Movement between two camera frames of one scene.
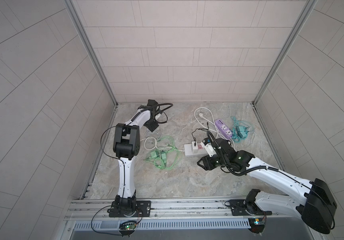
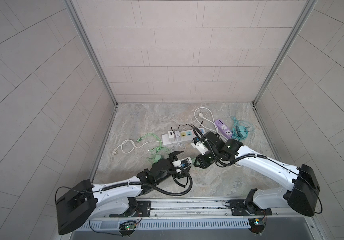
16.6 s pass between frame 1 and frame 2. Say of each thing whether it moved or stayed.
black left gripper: moved
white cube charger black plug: moved
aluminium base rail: stayed
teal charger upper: stayed
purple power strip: stayed
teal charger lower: stayed
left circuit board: stayed
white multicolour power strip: moved
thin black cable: moved
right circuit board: stayed
